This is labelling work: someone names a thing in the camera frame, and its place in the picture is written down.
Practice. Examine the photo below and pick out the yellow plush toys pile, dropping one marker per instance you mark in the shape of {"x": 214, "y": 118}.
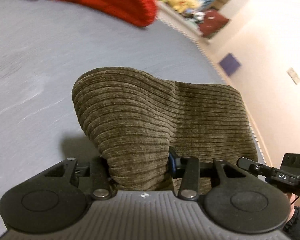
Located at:
{"x": 181, "y": 6}

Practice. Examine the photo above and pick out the dark red bag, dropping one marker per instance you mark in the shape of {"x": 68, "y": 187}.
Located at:
{"x": 212, "y": 23}

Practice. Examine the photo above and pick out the purple wall square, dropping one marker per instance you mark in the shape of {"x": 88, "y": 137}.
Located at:
{"x": 229, "y": 64}

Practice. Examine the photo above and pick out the right forearm dark sleeve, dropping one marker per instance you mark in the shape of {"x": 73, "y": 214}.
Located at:
{"x": 292, "y": 227}

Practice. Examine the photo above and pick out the right hand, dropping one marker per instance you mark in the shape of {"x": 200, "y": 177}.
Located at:
{"x": 291, "y": 197}

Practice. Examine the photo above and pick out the white wall outlet plate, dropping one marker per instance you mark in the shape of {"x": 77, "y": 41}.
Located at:
{"x": 293, "y": 75}

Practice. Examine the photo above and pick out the brown corduroy pants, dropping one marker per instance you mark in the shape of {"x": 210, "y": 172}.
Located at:
{"x": 134, "y": 118}

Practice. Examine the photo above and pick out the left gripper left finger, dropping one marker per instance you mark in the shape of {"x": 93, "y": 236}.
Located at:
{"x": 94, "y": 179}

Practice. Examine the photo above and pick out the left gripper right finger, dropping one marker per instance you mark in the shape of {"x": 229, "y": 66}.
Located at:
{"x": 188, "y": 170}

